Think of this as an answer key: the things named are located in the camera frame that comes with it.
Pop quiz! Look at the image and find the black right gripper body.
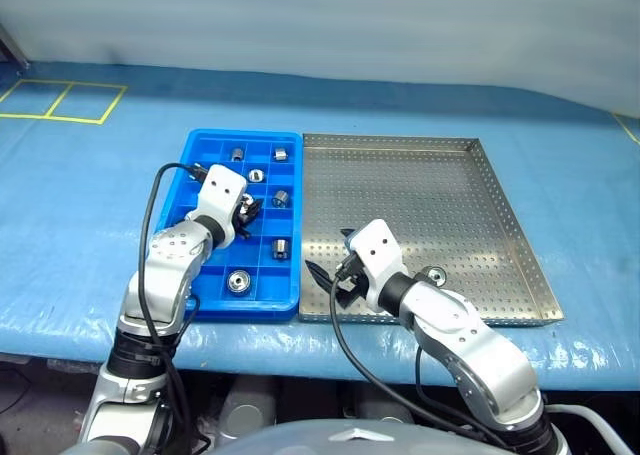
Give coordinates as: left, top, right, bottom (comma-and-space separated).
332, 254, 372, 313

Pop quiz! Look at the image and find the blue plastic compartment tray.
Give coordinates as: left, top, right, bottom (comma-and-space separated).
156, 128, 303, 325

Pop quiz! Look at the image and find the perforated steel tray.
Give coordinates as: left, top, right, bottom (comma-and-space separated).
297, 132, 566, 329

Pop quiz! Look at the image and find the dark grey rounded housing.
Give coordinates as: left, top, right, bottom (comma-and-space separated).
344, 389, 416, 426
219, 379, 279, 444

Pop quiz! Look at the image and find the silver robot torso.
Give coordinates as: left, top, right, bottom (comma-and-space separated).
214, 418, 511, 455

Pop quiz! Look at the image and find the blue plastic table cover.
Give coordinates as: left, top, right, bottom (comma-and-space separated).
0, 60, 640, 391

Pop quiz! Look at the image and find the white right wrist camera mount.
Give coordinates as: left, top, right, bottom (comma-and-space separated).
347, 218, 407, 312

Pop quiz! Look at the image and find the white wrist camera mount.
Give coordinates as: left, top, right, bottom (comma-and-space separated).
196, 163, 250, 250
347, 218, 407, 312

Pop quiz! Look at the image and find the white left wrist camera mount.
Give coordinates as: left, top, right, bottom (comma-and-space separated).
196, 163, 250, 250

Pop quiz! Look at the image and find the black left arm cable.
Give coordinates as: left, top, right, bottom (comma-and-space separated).
138, 161, 214, 455

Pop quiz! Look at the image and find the white cable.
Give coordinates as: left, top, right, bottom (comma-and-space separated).
544, 403, 626, 455

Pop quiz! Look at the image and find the grey metal frame post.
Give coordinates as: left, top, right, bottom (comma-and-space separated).
0, 22, 31, 71

